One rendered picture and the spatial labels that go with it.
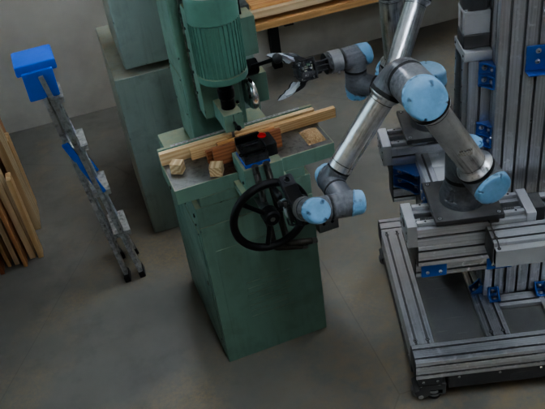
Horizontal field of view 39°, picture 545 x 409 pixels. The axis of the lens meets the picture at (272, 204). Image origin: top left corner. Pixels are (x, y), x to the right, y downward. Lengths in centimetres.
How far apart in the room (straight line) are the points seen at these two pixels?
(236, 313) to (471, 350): 91
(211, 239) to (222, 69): 63
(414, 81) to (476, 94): 57
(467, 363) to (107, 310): 164
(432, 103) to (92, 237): 240
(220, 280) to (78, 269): 114
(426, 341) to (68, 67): 303
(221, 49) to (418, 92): 75
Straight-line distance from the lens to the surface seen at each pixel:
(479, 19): 259
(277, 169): 266
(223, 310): 309
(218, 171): 271
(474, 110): 271
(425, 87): 212
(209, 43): 259
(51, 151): 494
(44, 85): 322
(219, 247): 289
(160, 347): 343
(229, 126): 276
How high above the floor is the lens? 242
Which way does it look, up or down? 37 degrees down
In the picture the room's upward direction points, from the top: 8 degrees counter-clockwise
